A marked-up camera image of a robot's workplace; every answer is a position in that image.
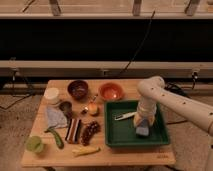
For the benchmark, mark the light green cup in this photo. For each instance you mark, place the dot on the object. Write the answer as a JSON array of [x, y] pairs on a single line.
[[34, 144]]

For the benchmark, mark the grey folded cloth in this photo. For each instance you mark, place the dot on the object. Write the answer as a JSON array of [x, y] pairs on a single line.
[[55, 118]]

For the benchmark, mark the white lidded cup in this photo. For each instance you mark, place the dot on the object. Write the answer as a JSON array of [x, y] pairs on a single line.
[[52, 95]]

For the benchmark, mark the dark maroon bowl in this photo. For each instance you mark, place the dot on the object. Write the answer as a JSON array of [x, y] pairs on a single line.
[[78, 89]]

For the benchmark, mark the wooden table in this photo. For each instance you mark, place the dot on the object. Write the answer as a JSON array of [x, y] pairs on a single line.
[[54, 157]]

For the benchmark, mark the dark red grape bunch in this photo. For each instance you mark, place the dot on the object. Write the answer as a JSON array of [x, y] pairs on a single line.
[[88, 132]]

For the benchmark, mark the red orange bowl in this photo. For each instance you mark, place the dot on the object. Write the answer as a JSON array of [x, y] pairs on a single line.
[[111, 91]]

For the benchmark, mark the green cucumber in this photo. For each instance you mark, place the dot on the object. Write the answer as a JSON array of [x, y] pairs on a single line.
[[58, 140]]

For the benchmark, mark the dark metal measuring cup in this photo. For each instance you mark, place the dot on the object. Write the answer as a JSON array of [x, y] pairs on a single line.
[[66, 108]]

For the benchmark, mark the small metal spoon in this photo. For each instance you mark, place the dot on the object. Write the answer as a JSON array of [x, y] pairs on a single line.
[[85, 110]]

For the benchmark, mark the striped brown block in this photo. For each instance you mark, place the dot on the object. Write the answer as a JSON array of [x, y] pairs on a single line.
[[73, 131]]

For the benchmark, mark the green plastic tray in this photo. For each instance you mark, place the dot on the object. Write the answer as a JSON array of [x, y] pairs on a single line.
[[123, 134]]

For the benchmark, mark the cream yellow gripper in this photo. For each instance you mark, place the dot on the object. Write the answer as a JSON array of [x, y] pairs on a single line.
[[144, 113]]

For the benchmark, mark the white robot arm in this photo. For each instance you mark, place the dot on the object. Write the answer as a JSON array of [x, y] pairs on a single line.
[[152, 90]]

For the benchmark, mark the blue grey sponge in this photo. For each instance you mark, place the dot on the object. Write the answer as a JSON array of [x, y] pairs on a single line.
[[143, 129]]

